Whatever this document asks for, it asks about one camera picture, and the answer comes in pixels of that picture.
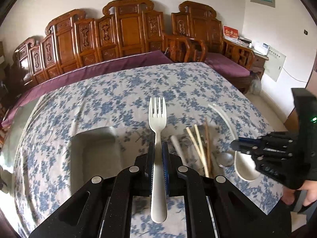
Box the dark wooden chopstick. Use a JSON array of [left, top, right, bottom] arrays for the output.
[[204, 117, 213, 177]]

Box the white wall distribution box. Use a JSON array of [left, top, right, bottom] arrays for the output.
[[264, 46, 286, 82]]

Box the white plastic fork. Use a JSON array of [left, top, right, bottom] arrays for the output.
[[148, 97, 167, 224]]

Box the person's right hand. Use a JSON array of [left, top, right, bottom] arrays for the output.
[[281, 177, 317, 207]]

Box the light wooden chopstick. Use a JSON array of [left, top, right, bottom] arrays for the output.
[[194, 124, 210, 177], [185, 127, 210, 178]]

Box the purple armchair cushion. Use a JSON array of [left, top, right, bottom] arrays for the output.
[[205, 53, 250, 77]]

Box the carved wooden armchair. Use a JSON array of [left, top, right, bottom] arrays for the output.
[[171, 1, 254, 93]]

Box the grey rectangular utensil tray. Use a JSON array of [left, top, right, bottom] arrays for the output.
[[69, 127, 123, 194]]

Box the red greeting card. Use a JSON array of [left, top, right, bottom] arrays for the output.
[[223, 25, 239, 42]]

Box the white plastic utensil handle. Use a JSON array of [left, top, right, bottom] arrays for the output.
[[170, 135, 187, 165]]

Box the wooden side table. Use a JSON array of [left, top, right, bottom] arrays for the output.
[[250, 48, 269, 80]]

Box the carved wooden sofa bench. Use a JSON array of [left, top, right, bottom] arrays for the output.
[[12, 0, 194, 90]]

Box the blue floral tablecloth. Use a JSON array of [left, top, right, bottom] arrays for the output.
[[13, 63, 272, 237]]

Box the metal spoon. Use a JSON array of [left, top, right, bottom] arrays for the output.
[[216, 152, 234, 168]]

